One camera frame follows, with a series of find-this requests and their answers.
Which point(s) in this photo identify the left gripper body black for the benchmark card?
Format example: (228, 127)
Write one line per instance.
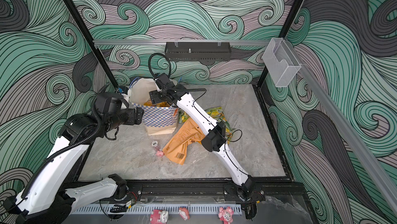
(131, 119)

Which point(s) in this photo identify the blue checkered paper bag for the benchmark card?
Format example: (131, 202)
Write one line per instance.
(158, 119)

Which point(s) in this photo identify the green Fox's candy bag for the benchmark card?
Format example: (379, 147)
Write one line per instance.
(183, 116)
(218, 114)

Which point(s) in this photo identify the orange snack pouch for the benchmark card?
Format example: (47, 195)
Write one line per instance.
(176, 149)

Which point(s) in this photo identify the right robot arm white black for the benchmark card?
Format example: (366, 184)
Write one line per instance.
(214, 131)

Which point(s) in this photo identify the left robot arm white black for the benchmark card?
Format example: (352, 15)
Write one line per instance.
(43, 201)

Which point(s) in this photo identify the small patterned cylinder toy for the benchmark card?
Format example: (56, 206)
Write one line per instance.
(155, 144)

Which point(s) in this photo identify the small pink pig toy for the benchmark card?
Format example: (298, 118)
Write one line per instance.
(160, 154)

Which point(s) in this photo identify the pink white toy left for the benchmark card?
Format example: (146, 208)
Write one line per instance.
(159, 217)

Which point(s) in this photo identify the pink toy middle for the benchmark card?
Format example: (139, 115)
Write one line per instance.
(184, 213)

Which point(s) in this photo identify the pink bear toy right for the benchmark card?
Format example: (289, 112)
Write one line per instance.
(226, 214)

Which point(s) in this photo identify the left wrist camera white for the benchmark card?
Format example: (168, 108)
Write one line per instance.
(123, 90)

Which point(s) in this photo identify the black wall tray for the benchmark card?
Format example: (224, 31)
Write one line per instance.
(205, 52)

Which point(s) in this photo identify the grey horizontal wall rail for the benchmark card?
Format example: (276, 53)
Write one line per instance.
(162, 42)

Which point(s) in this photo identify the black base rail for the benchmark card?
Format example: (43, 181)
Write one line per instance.
(222, 188)

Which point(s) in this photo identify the clear plastic wall holder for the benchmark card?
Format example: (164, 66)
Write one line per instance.
(281, 61)

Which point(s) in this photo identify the grey right wall rail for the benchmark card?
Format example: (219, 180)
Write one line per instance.
(379, 176)

